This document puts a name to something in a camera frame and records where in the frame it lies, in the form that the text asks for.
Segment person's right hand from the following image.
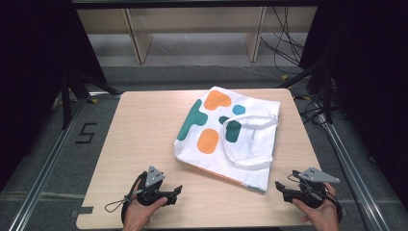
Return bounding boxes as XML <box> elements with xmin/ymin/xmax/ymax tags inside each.
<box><xmin>291</xmin><ymin>182</ymin><xmax>342</xmax><ymax>231</ymax></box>

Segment light wooden desk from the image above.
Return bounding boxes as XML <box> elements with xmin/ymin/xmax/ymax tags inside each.
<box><xmin>76</xmin><ymin>6</ymin><xmax>319</xmax><ymax>64</ymax></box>

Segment black tape strip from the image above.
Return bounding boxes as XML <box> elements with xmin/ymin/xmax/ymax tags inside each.
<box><xmin>70</xmin><ymin>206</ymin><xmax>94</xmax><ymax>218</ymax></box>

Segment black tripod stand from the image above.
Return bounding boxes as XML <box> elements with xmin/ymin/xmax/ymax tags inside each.
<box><xmin>276</xmin><ymin>57</ymin><xmax>335</xmax><ymax>125</ymax></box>
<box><xmin>60</xmin><ymin>68</ymin><xmax>122</xmax><ymax>130</ymax></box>

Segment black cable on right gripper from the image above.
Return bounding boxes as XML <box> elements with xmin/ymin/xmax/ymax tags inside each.
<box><xmin>321</xmin><ymin>188</ymin><xmax>344</xmax><ymax>223</ymax></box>

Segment bundle of black hanging cables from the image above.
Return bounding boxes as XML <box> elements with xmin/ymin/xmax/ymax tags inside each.
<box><xmin>259</xmin><ymin>6</ymin><xmax>306</xmax><ymax>75</ymax></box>

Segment white tote bag coloured patches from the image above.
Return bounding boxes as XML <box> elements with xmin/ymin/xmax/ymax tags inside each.
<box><xmin>173</xmin><ymin>86</ymin><xmax>281</xmax><ymax>193</ymax></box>

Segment person's left hand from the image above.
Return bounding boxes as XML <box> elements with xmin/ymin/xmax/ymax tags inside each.
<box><xmin>122</xmin><ymin>179</ymin><xmax>168</xmax><ymax>231</ymax></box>

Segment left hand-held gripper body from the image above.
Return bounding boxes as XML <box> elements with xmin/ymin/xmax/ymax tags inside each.
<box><xmin>136</xmin><ymin>166</ymin><xmax>168</xmax><ymax>207</ymax></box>

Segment aluminium floor rail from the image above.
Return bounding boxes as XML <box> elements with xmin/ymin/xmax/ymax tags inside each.
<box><xmin>8</xmin><ymin>91</ymin><xmax>121</xmax><ymax>231</ymax></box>
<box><xmin>316</xmin><ymin>113</ymin><xmax>392</xmax><ymax>231</ymax></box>

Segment thin black cable loop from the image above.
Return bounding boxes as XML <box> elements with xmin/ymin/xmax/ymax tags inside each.
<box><xmin>104</xmin><ymin>172</ymin><xmax>145</xmax><ymax>214</ymax></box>

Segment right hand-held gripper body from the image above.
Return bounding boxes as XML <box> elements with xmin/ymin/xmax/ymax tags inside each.
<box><xmin>285</xmin><ymin>167</ymin><xmax>341</xmax><ymax>209</ymax></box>

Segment black floor cables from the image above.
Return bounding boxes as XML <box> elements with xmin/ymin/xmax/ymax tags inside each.
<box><xmin>293</xmin><ymin>93</ymin><xmax>329</xmax><ymax>127</ymax></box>

